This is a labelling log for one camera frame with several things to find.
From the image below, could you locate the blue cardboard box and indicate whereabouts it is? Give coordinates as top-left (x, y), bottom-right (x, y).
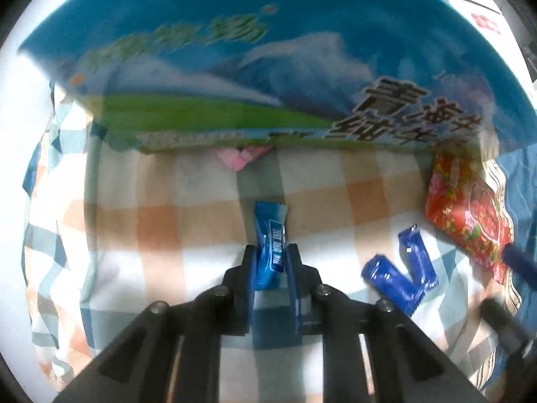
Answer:
top-left (17, 0), bottom-right (537, 156)

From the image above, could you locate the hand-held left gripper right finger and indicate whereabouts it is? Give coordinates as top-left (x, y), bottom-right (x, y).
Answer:
top-left (286, 243), bottom-right (487, 403)

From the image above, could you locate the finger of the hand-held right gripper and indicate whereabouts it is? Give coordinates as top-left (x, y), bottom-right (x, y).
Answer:
top-left (502, 243), bottom-right (537, 290)
top-left (480, 298), bottom-right (537, 362)

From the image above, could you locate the white carton red print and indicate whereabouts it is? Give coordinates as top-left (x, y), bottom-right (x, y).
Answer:
top-left (432, 0), bottom-right (504, 36)

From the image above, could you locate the blue striped bedsheet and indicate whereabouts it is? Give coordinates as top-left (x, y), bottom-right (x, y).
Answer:
top-left (495, 143), bottom-right (537, 261)

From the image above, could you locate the red floral packet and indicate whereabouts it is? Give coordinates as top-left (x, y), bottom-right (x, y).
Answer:
top-left (425, 147), bottom-right (517, 284)

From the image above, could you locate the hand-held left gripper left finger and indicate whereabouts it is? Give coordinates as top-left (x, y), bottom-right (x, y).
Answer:
top-left (52, 244), bottom-right (257, 403)

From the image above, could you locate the pink packet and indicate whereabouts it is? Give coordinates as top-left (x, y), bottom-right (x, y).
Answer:
top-left (216, 145), bottom-right (273, 172)

